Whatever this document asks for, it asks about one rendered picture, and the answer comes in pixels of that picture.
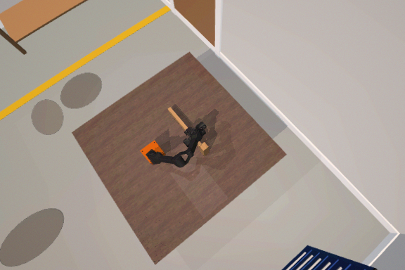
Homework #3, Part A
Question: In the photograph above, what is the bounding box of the wooden bed post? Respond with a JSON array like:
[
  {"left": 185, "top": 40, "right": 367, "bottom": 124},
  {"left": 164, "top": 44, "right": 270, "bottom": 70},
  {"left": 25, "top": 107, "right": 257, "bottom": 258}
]
[{"left": 200, "top": 142, "right": 209, "bottom": 156}]

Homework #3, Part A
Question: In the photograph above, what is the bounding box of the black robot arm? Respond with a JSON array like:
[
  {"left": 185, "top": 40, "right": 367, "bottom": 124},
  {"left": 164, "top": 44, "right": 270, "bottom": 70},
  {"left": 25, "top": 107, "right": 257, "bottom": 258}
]
[{"left": 146, "top": 122, "right": 207, "bottom": 168}]

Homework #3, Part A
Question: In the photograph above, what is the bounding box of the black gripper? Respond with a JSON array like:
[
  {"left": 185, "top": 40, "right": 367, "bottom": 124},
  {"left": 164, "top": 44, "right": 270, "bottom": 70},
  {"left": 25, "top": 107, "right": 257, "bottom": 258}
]
[{"left": 183, "top": 130, "right": 206, "bottom": 147}]

